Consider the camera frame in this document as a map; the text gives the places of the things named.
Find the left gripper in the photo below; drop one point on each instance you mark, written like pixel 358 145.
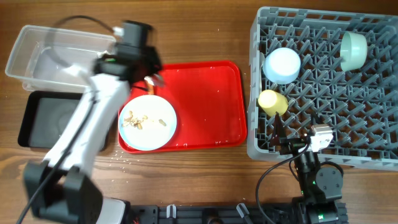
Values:
pixel 152 69

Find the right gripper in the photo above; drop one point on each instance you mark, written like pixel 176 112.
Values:
pixel 292 145

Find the orange carrot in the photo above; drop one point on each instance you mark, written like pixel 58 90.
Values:
pixel 150 85

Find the yellow plastic cup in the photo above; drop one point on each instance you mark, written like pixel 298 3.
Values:
pixel 272 102

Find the light blue plate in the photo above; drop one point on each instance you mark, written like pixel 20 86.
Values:
pixel 151 138

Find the peanut shell scraps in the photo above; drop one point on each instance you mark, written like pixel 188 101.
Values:
pixel 140 120

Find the light blue bowl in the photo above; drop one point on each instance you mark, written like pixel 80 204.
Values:
pixel 282 66

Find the mint green bowl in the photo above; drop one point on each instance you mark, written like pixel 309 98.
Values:
pixel 353 51

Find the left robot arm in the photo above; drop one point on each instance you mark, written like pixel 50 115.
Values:
pixel 60 188

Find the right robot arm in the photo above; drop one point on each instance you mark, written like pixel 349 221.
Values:
pixel 320 182

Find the red serving tray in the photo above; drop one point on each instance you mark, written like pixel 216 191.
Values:
pixel 209 102

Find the clear plastic bin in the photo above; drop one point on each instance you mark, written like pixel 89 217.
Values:
pixel 49 59

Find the black rectangular tray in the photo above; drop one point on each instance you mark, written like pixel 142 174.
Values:
pixel 46 116

